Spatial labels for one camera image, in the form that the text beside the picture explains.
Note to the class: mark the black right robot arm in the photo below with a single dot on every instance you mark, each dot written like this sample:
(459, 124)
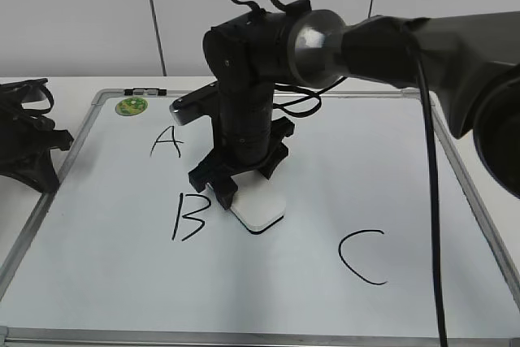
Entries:
(470, 62)

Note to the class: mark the round green magnet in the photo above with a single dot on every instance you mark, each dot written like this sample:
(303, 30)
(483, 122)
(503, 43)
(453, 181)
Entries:
(131, 107)

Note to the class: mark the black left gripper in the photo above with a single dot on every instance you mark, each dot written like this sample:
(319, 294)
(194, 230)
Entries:
(28, 135)

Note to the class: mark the white rectangular board eraser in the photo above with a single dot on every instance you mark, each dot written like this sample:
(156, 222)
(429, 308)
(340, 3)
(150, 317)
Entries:
(256, 206)

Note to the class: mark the white board with grey frame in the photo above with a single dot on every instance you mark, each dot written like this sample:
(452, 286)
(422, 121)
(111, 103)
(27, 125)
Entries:
(128, 245)

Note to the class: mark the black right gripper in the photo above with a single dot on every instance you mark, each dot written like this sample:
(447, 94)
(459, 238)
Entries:
(248, 57)

